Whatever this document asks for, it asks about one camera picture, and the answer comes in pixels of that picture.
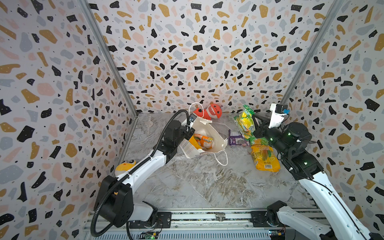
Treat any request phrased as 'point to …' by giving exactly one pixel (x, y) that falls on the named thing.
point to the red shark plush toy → (213, 110)
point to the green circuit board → (148, 235)
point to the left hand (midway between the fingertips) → (189, 117)
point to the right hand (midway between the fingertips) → (252, 113)
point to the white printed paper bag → (204, 127)
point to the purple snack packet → (236, 138)
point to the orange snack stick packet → (203, 141)
